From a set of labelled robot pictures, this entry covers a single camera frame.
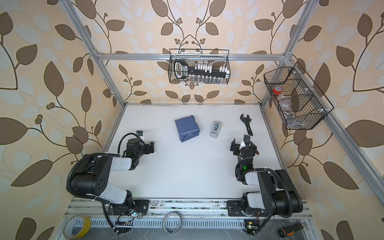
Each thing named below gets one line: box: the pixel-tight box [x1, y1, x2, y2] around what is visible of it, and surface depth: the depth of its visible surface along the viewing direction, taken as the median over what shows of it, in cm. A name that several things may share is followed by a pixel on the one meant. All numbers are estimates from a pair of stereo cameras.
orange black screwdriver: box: [277, 223, 308, 238], surface depth 69 cm
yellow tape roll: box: [63, 214, 92, 240], surface depth 70 cm
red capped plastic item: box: [272, 86, 282, 95], surface depth 84 cm
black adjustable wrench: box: [240, 113, 253, 136], surface depth 110 cm
